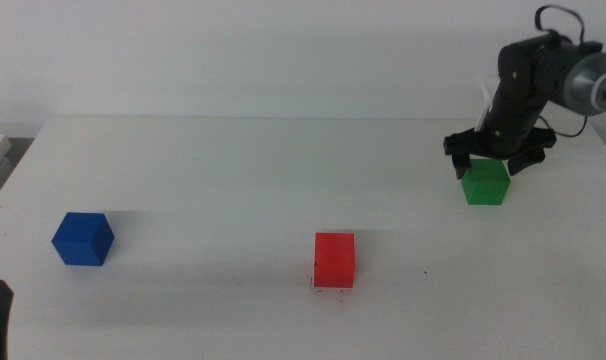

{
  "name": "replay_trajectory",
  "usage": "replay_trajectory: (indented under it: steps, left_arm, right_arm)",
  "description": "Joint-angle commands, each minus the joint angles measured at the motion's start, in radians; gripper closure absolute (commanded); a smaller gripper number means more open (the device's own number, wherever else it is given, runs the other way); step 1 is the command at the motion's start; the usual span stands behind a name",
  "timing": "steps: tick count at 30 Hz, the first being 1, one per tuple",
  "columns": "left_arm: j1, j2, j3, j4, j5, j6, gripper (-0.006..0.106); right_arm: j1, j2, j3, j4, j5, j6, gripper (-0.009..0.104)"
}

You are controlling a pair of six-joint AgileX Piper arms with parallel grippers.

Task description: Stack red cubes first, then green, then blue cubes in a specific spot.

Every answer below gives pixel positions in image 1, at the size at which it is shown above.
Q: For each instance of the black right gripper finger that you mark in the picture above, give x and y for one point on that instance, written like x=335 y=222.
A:
x=525 y=161
x=461 y=165

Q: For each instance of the green cube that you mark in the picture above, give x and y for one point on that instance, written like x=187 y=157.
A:
x=485 y=187

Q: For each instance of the blue cube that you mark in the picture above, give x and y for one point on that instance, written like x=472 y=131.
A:
x=82 y=240

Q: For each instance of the red cube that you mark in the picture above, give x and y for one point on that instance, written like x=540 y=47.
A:
x=334 y=260

